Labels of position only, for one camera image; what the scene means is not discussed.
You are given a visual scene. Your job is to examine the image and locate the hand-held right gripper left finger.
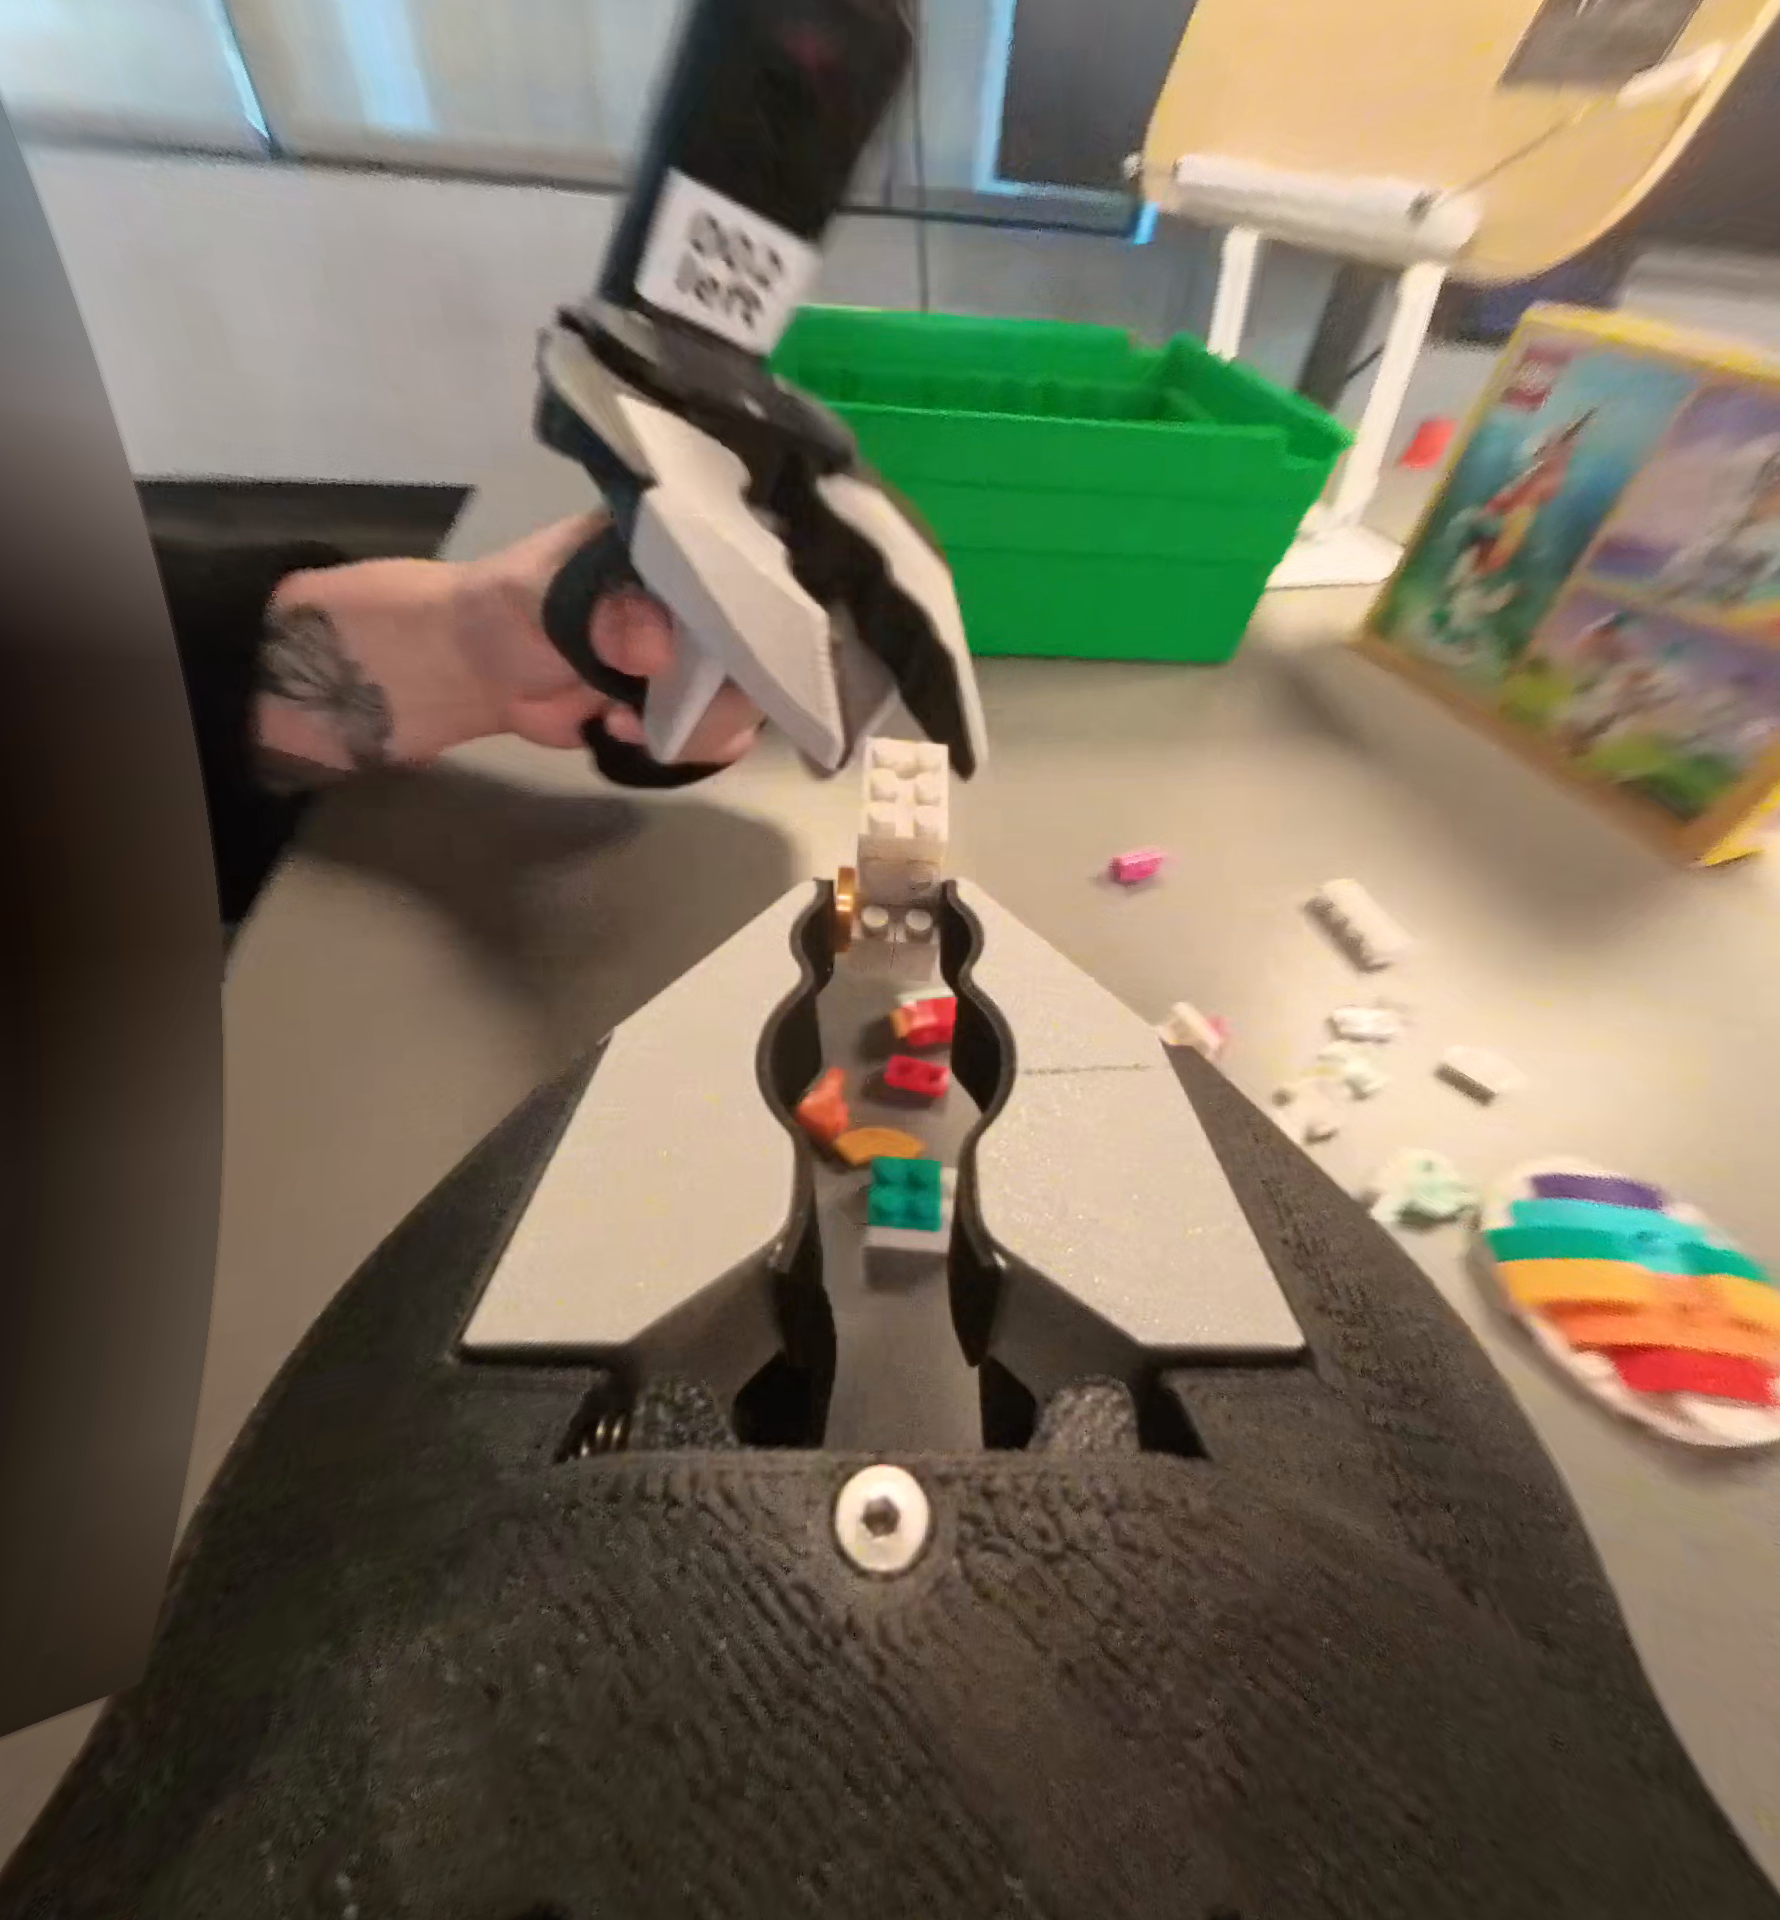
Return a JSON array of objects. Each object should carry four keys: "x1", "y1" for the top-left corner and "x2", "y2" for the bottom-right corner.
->
[{"x1": 462, "y1": 877, "x2": 841, "y2": 1451}]

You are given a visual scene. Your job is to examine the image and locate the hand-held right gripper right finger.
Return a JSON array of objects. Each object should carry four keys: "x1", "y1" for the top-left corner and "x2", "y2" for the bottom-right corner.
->
[{"x1": 937, "y1": 877, "x2": 1309, "y2": 1451}]

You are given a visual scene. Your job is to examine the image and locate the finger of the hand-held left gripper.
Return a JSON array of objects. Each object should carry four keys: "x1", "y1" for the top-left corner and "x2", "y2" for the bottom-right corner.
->
[
  {"x1": 536, "y1": 323, "x2": 849, "y2": 775},
  {"x1": 791, "y1": 468, "x2": 992, "y2": 782}
]

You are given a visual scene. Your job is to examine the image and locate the white lego brick assembly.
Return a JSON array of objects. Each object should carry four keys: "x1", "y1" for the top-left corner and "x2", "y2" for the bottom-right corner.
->
[{"x1": 833, "y1": 734, "x2": 964, "y2": 981}]

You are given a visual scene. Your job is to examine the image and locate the green and grey lego brick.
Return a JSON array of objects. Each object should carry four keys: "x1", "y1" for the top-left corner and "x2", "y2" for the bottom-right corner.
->
[{"x1": 859, "y1": 1157, "x2": 962, "y2": 1288}]

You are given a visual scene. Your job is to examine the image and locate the cluster of small pale lego pieces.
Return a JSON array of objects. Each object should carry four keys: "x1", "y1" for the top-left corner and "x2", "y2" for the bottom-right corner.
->
[{"x1": 1268, "y1": 1003, "x2": 1528, "y2": 1146}]

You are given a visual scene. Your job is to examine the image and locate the mint green lego plate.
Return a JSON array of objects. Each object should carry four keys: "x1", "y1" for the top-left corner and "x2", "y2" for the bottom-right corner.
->
[{"x1": 1365, "y1": 1148, "x2": 1479, "y2": 1229}]

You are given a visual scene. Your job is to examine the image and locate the long white lego brick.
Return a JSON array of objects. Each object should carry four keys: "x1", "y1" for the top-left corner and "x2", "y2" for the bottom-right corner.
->
[{"x1": 1303, "y1": 879, "x2": 1412, "y2": 973}]

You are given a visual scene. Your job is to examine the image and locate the rainbow lego oval plate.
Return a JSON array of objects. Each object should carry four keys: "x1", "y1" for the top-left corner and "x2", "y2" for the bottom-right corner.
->
[{"x1": 1472, "y1": 1155, "x2": 1780, "y2": 1453}]

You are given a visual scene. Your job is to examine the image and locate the lego set cardboard box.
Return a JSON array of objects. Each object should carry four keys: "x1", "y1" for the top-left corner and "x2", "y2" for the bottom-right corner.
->
[{"x1": 1353, "y1": 306, "x2": 1780, "y2": 870}]

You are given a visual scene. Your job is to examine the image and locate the person's left hand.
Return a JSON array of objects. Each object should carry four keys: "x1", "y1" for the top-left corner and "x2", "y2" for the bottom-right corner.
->
[{"x1": 271, "y1": 511, "x2": 763, "y2": 770}]

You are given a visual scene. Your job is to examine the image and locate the green plastic bin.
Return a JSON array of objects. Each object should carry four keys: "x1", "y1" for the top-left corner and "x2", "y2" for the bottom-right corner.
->
[{"x1": 766, "y1": 305, "x2": 1353, "y2": 666}]

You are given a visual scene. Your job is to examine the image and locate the dark screen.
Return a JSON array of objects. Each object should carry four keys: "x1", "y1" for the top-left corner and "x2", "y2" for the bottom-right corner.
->
[{"x1": 992, "y1": 0, "x2": 1200, "y2": 198}]

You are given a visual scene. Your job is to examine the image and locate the wooden stool with white frame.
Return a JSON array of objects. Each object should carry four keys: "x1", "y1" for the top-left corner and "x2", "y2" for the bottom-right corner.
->
[{"x1": 1130, "y1": 0, "x2": 1780, "y2": 591}]

